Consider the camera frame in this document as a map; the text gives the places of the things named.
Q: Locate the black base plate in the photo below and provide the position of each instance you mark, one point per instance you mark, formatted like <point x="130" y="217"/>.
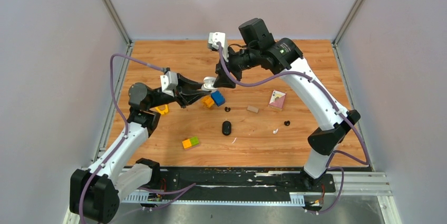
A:
<point x="238" y="184"/>

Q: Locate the small wooden block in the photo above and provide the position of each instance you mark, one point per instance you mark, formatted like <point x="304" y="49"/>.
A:
<point x="253" y="109"/>

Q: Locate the black oval case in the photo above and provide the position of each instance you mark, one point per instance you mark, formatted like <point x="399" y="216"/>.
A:
<point x="226" y="128"/>

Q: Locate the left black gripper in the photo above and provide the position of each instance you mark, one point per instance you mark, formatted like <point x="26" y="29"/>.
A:
<point x="186" y="91"/>

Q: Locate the yellow toy brick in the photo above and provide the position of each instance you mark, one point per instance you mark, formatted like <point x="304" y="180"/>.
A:
<point x="208" y="101"/>

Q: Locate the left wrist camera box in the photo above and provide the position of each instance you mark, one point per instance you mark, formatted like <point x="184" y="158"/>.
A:
<point x="169" y="82"/>

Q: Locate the pink card box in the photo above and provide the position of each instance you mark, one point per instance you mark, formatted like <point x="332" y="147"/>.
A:
<point x="277" y="100"/>

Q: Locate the orange green toy brick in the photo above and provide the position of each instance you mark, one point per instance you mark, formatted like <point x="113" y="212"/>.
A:
<point x="190" y="143"/>

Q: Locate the orange triangular plastic piece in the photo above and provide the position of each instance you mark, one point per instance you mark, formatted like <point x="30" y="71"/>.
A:
<point x="163" y="109"/>

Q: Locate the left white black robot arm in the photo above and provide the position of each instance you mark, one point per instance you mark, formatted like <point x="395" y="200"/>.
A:
<point x="97" y="191"/>

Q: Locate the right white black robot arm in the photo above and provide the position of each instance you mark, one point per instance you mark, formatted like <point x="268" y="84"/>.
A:
<point x="286" y="61"/>

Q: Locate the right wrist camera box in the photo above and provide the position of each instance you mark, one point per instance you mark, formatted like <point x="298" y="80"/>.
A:
<point x="218" y="40"/>

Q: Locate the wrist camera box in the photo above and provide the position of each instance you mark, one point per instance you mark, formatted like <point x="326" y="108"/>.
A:
<point x="218" y="40"/>
<point x="169" y="82"/>

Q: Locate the blue toy brick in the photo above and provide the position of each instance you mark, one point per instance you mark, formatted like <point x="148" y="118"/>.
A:
<point x="218" y="98"/>

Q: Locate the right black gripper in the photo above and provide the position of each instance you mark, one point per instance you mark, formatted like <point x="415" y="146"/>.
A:
<point x="222" y="79"/>

